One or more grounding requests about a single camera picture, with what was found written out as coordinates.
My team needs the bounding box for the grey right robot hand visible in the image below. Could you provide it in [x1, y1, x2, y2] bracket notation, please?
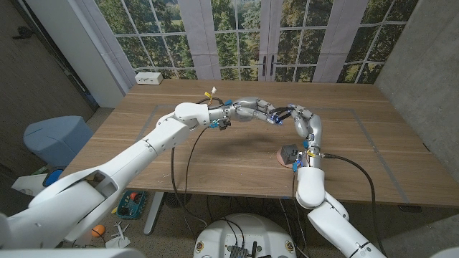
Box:
[278, 103, 323, 158]

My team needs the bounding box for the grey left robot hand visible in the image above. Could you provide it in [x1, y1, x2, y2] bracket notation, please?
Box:
[229, 96, 284, 125]

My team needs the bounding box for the dark grey cube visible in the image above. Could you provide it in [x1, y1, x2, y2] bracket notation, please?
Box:
[280, 143, 301, 166]

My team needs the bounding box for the pink round coaster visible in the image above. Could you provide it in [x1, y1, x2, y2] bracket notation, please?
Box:
[276, 147, 301, 169]

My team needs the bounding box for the printed window backdrop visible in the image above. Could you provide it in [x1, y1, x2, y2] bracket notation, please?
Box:
[77, 0, 420, 85]

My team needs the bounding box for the white power box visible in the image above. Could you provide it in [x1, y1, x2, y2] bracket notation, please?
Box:
[134, 71, 164, 86]

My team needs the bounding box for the black round grille disc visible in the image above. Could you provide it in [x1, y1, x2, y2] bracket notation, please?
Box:
[164, 192, 193, 209]

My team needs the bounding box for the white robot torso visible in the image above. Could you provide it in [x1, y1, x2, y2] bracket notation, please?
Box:
[192, 213, 298, 258]

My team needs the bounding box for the white table leg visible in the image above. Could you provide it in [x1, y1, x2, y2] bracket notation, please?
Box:
[143, 191, 165, 237]

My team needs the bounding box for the teal plastic basket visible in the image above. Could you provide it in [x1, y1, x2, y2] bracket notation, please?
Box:
[117, 189, 148, 220]

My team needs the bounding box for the white toy airplane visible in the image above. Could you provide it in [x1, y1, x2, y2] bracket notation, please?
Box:
[105, 220, 132, 249]

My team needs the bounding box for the blue-grey upholstered stool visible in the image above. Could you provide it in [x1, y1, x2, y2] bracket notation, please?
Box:
[23, 115, 95, 168]

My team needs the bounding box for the blue floor object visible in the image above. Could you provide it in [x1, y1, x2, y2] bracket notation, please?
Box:
[42, 168, 65, 188]

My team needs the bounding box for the white floor mat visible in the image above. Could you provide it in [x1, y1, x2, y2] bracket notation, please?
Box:
[10, 173, 47, 198]

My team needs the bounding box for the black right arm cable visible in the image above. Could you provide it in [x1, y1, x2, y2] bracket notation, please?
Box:
[322, 153, 388, 257]

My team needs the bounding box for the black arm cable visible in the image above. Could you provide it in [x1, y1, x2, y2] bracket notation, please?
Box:
[170, 97, 225, 230]
[322, 153, 388, 257]

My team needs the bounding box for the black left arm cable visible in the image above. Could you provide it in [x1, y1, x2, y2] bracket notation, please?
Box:
[170, 97, 225, 230]

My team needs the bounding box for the black door handle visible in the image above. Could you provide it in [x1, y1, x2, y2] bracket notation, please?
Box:
[11, 25, 35, 40]

